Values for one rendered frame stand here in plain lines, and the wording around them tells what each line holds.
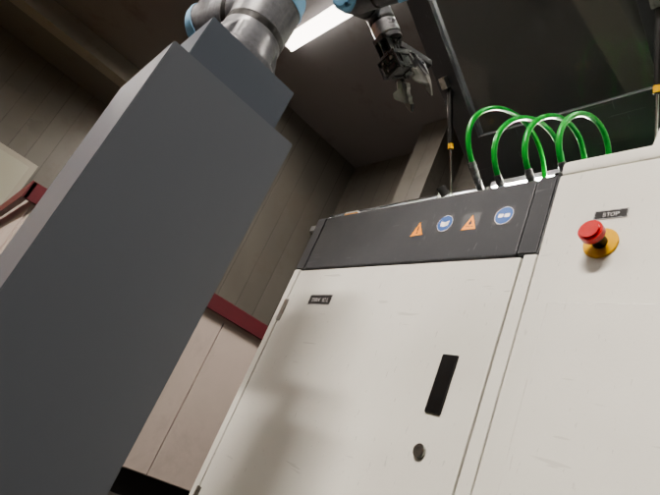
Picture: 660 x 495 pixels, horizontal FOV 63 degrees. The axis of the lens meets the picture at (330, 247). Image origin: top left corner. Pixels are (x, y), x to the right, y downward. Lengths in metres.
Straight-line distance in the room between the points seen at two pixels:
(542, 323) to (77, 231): 0.65
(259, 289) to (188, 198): 4.21
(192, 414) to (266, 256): 2.87
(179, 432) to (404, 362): 1.51
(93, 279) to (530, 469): 0.61
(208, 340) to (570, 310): 1.74
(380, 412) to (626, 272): 0.45
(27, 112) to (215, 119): 6.54
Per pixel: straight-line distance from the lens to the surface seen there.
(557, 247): 0.92
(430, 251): 1.08
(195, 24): 1.20
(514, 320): 0.88
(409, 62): 1.53
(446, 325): 0.95
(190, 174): 0.80
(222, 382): 2.40
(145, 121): 0.80
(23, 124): 7.29
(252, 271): 4.95
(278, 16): 1.05
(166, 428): 2.33
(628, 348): 0.79
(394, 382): 0.97
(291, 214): 5.22
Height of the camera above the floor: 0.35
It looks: 22 degrees up
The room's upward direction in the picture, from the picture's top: 24 degrees clockwise
